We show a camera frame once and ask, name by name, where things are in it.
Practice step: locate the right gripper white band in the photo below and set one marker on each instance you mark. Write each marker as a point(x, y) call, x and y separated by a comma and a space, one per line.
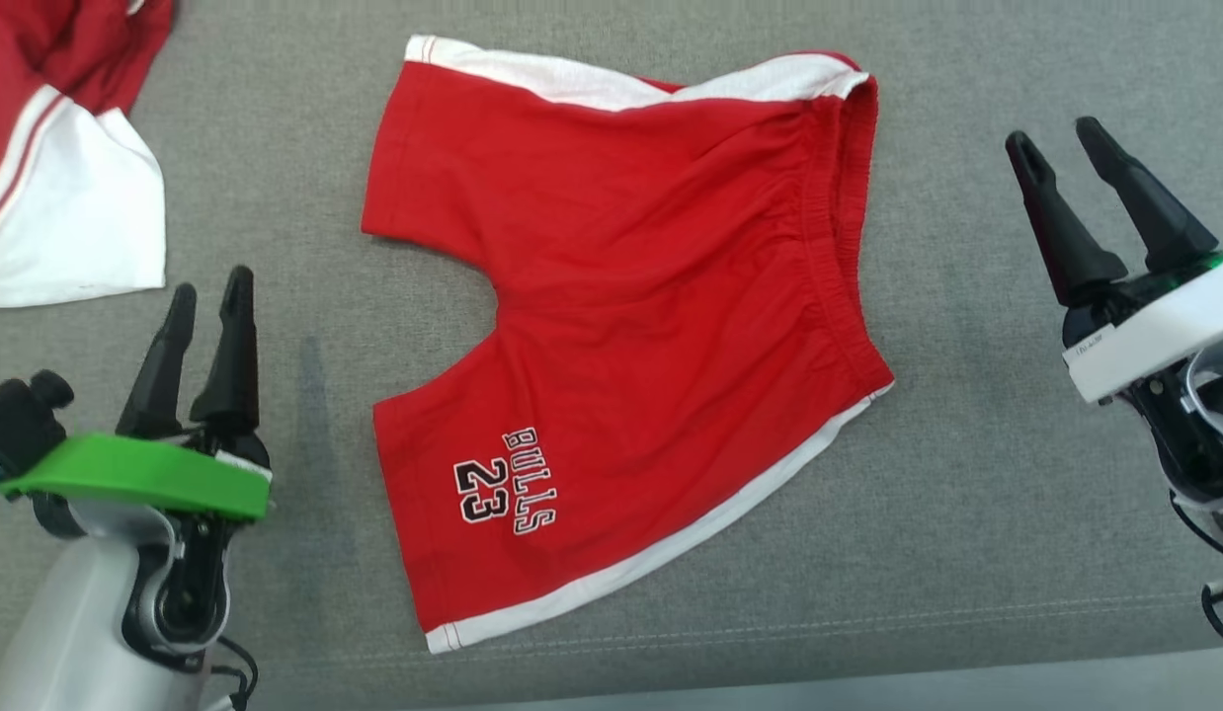
point(1165, 331)

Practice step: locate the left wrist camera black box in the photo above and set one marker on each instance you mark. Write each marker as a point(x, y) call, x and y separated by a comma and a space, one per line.
point(19, 425)

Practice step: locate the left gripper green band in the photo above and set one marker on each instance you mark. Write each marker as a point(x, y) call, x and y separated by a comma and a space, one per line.
point(127, 469)

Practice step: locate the red Bulls 23 shorts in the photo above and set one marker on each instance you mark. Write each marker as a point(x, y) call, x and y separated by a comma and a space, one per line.
point(651, 326)

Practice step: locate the grey fabric sofa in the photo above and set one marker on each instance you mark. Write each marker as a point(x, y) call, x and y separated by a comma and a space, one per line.
point(276, 197)

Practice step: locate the red white-sleeved Bulls jersey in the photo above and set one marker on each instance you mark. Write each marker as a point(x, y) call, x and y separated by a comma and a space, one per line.
point(78, 217)

